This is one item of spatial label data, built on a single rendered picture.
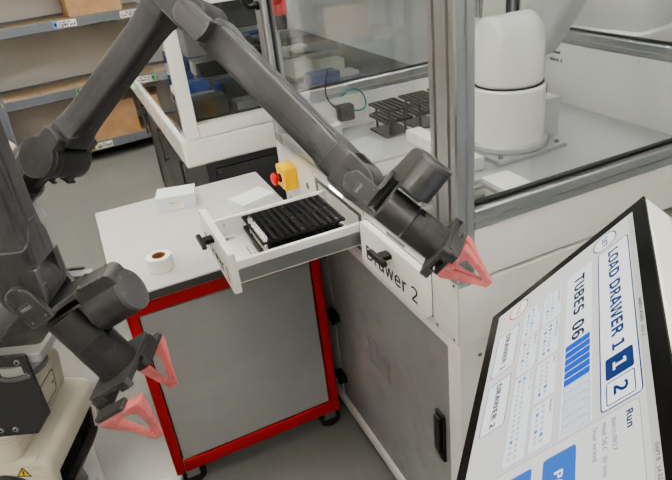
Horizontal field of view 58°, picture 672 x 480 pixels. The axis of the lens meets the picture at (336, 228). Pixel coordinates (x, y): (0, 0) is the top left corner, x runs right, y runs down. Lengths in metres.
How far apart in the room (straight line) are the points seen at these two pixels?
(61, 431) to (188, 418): 0.73
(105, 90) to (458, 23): 0.60
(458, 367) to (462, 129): 0.51
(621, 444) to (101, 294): 0.59
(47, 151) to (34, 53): 4.37
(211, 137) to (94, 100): 1.17
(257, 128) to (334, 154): 1.42
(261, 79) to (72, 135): 0.37
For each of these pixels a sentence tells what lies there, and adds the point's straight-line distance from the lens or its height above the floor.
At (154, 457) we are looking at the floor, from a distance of 2.31.
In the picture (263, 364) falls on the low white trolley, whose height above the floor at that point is 0.38.
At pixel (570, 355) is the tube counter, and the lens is 0.77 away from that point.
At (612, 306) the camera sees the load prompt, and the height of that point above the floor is 1.15.
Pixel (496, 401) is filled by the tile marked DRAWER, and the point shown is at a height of 1.00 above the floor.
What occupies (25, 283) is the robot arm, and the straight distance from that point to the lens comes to 0.81.
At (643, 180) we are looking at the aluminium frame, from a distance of 1.40.
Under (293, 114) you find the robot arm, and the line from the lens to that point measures 0.96.
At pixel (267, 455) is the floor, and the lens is 2.18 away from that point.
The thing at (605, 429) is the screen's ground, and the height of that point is 1.14.
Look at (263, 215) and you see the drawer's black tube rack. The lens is 1.60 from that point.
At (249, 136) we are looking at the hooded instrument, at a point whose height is 0.87.
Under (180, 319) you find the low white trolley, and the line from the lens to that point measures 1.75.
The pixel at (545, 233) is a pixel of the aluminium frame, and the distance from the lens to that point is 1.25.
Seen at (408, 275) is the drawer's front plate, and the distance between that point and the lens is 1.29.
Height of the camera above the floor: 1.59
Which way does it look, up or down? 28 degrees down
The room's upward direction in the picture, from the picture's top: 7 degrees counter-clockwise
